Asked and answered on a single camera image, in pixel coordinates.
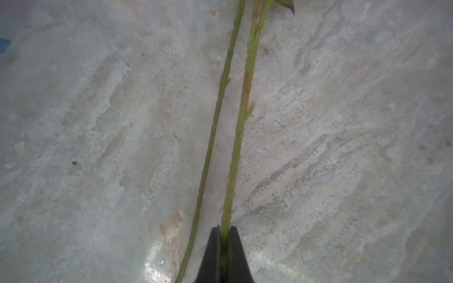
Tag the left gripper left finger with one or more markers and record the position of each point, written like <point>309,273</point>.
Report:
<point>210,271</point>

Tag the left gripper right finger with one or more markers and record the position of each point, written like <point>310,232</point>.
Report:
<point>238,269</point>

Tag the pink rose flower stem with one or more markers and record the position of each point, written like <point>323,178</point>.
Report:
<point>258,17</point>

